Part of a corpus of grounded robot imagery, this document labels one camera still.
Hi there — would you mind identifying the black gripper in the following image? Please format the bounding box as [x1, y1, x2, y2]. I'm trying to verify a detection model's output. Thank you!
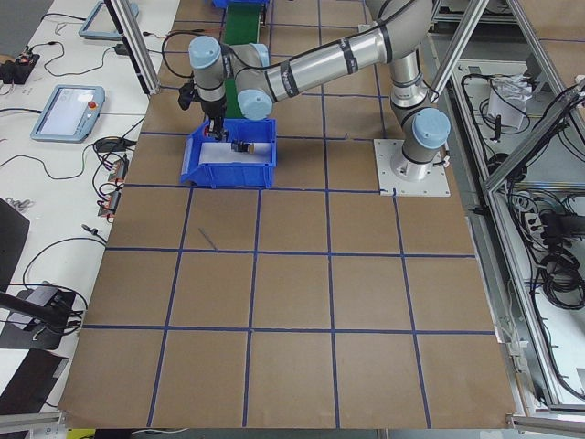
[200, 98, 228, 140]

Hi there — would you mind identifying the yellow push button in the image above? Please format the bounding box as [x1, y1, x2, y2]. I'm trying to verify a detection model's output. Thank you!
[231, 141, 255, 154]

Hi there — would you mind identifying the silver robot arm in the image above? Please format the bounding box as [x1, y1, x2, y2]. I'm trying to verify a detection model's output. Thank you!
[178, 0, 451, 182]

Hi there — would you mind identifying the white foam bin liner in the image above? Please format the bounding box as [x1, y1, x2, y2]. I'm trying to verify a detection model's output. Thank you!
[199, 142, 272, 164]

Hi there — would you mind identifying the blue source bin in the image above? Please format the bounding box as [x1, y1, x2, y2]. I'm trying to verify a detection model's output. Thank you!
[180, 119, 277, 188]

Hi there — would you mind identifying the green conveyor belt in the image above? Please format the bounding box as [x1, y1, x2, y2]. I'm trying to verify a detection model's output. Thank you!
[222, 1, 267, 119]

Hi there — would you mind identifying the blue destination bin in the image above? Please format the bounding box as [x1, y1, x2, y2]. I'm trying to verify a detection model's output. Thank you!
[212, 0, 270, 8]

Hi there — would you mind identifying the near teach pendant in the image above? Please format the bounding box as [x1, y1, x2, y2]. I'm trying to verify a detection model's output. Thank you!
[30, 85, 105, 143]

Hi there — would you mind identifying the teach pendant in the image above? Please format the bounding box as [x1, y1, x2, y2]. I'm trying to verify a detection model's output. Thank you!
[78, 1, 122, 41]
[30, 85, 105, 143]

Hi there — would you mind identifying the far teach pendant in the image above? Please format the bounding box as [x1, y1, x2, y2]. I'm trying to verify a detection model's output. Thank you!
[78, 1, 122, 41]

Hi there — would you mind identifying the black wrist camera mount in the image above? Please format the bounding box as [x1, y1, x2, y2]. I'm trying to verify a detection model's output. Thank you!
[177, 81, 197, 111]

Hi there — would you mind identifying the aluminium frame post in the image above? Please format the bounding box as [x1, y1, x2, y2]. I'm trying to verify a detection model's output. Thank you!
[104, 0, 160, 95]

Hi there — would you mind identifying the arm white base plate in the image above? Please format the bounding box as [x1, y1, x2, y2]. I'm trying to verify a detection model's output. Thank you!
[374, 139, 451, 198]

